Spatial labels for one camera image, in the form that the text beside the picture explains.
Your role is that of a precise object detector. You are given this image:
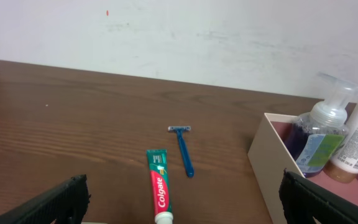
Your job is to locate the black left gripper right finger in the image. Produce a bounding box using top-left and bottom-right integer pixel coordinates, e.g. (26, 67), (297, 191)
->
(279, 170), (358, 224)

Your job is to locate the clear blue soap pump bottle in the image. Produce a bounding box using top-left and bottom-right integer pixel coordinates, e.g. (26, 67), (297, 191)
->
(284, 73), (358, 177)

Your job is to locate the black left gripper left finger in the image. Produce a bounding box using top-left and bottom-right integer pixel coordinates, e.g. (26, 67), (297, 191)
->
(0, 174), (90, 224)

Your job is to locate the white box with pink inside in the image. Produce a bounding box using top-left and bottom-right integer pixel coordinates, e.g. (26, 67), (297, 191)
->
(248, 113), (358, 224)

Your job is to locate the blue disposable razor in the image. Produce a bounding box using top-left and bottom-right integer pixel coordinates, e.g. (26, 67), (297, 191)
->
(168, 126), (195, 178)

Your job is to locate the green red toothpaste tube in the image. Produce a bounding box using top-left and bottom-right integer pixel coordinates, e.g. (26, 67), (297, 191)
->
(146, 149), (173, 224)

